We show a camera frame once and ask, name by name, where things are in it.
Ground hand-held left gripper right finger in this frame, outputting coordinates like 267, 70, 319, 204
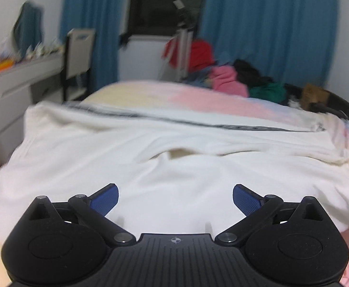
215, 184, 328, 248

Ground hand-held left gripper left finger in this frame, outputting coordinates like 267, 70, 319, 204
22, 183, 137, 247

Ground white clothes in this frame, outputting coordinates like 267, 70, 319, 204
0, 100, 349, 241

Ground black armchair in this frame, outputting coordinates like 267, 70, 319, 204
284, 83, 349, 122

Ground brown paper bag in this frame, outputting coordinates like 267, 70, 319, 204
300, 84, 330, 112

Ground green garment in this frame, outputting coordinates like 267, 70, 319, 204
249, 82, 286, 103

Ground pink garment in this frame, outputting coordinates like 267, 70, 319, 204
209, 65, 249, 98

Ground pastel tie-dye bed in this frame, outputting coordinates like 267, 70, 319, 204
0, 79, 349, 287

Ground black garment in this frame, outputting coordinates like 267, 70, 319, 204
233, 59, 275, 89

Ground white dressing table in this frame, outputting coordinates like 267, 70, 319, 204
0, 52, 66, 163

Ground white and black chair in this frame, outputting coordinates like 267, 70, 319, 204
61, 28, 97, 102

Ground blue curtain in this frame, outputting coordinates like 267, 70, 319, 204
59, 0, 132, 92
199, 0, 341, 88

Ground red garment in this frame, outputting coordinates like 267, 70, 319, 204
163, 37, 216, 73

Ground tripod with phone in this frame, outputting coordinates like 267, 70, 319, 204
159, 0, 198, 82

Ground wavy-edged mirror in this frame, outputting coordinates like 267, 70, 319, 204
12, 1, 44, 58

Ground dark window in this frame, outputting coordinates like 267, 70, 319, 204
124, 0, 211, 37

